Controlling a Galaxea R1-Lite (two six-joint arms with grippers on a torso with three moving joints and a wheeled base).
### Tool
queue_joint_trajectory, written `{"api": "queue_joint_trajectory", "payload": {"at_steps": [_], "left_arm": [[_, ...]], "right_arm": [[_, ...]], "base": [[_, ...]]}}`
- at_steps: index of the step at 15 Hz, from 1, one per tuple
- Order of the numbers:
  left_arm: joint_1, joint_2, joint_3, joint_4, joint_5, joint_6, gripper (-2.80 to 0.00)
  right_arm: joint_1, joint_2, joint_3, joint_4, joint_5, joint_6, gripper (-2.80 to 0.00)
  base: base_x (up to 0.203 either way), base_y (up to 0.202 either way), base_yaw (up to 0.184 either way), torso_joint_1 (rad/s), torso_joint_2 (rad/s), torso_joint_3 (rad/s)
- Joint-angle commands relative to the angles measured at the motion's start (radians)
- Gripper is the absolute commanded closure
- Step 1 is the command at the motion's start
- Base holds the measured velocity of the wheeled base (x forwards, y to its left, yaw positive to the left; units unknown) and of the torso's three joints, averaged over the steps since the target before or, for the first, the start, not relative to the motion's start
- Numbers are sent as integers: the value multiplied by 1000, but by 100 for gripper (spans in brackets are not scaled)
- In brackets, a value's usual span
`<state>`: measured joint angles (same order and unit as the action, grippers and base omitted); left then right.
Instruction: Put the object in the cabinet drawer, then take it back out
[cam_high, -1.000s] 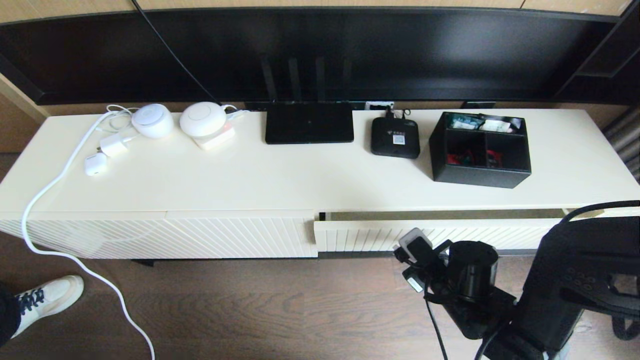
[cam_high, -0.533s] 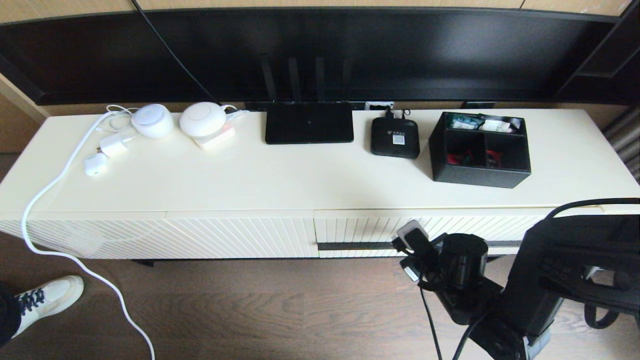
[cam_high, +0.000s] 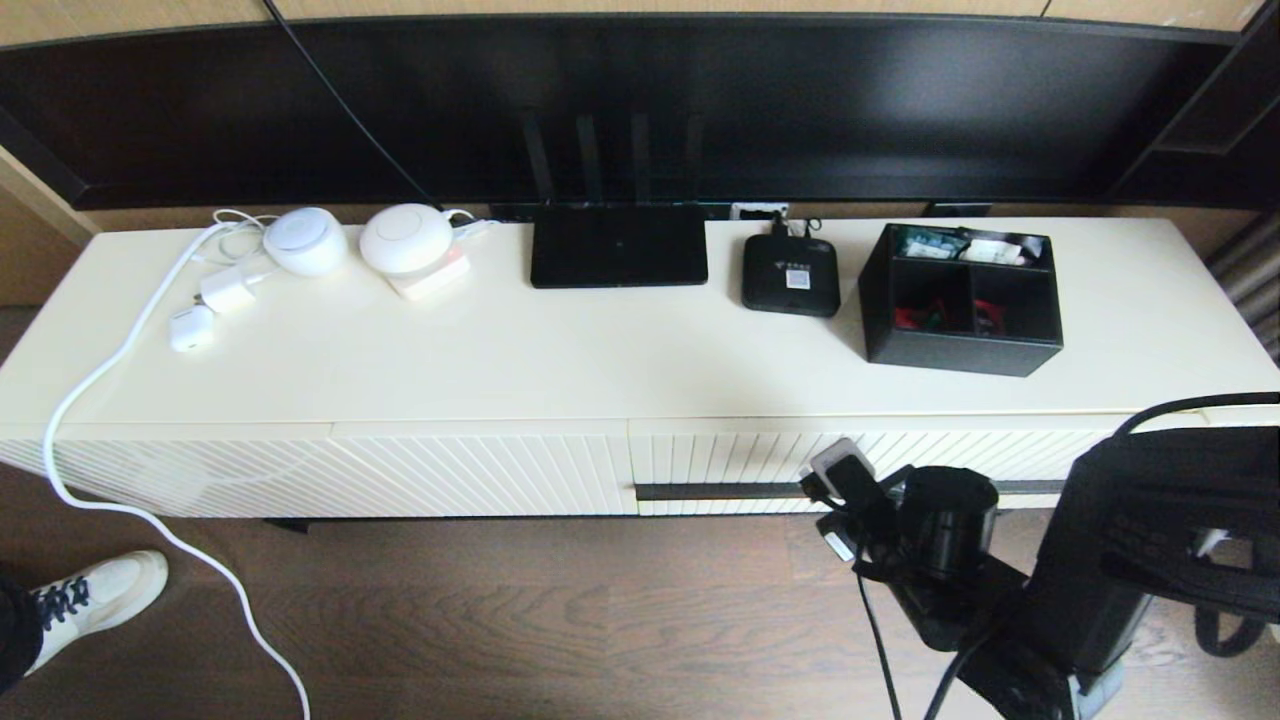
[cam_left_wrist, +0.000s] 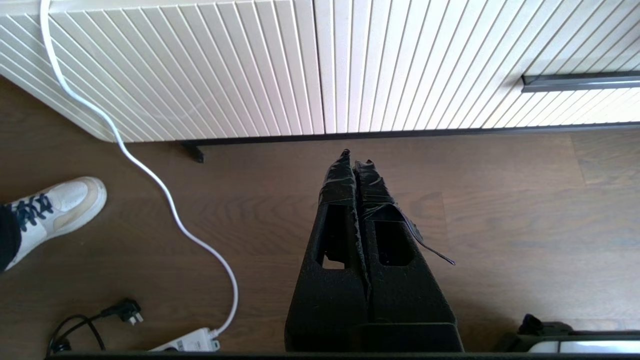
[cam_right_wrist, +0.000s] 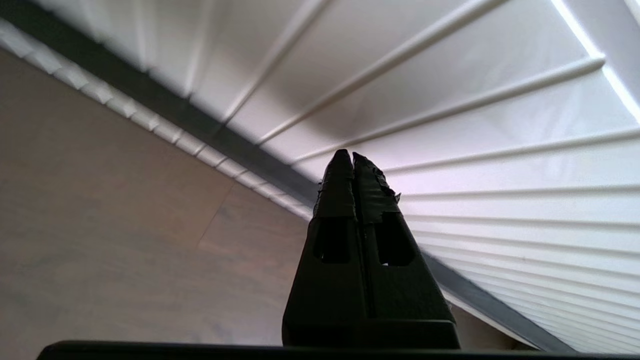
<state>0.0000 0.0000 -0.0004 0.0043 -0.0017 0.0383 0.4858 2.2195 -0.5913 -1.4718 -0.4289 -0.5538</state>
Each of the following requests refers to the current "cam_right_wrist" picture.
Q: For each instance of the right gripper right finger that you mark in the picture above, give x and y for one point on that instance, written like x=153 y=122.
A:
x=405 y=295

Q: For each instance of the cream ribbed drawer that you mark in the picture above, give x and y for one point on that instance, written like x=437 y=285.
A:
x=475 y=125

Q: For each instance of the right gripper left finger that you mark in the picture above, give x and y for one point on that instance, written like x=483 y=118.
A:
x=330 y=290

